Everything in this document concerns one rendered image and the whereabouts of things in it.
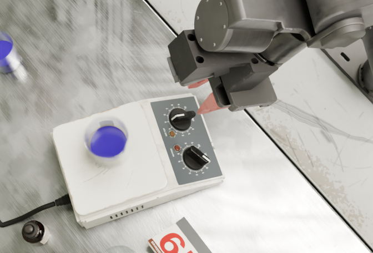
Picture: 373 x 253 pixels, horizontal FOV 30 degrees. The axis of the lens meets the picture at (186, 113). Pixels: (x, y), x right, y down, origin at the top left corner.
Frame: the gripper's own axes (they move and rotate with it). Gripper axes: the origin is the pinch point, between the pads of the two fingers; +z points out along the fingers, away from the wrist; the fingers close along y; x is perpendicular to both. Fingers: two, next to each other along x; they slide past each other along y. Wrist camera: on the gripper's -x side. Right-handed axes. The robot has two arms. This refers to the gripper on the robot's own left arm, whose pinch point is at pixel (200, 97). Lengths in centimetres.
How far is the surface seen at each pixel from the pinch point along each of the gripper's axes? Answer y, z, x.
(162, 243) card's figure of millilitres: 14.6, 12.6, -3.9
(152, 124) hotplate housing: 0.0, 7.6, -2.8
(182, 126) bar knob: 1.1, 7.0, 1.2
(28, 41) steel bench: -19.3, 19.9, -10.2
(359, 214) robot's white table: 19.2, 1.6, 20.3
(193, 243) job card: 15.6, 12.8, 0.8
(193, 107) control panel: -1.3, 7.3, 4.2
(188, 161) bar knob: 5.9, 7.0, 0.2
